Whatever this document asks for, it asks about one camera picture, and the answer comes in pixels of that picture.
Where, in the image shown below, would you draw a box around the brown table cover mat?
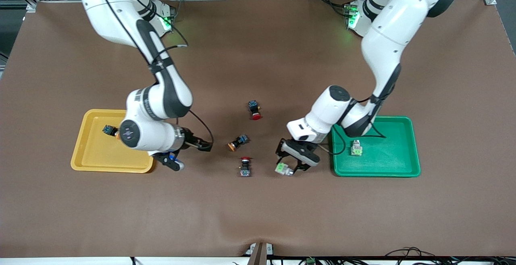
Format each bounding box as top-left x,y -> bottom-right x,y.
0,0 -> 516,258

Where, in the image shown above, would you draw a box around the green plastic tray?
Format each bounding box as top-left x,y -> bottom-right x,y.
331,115 -> 421,177

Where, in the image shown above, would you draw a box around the yellow plastic tray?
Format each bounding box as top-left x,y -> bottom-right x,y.
71,109 -> 161,173

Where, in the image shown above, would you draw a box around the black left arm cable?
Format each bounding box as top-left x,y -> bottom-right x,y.
329,96 -> 385,154

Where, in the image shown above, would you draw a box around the grey camera stand post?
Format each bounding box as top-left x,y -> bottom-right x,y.
245,242 -> 275,265

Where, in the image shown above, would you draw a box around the black cable bundle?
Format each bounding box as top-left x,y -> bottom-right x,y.
383,247 -> 496,265

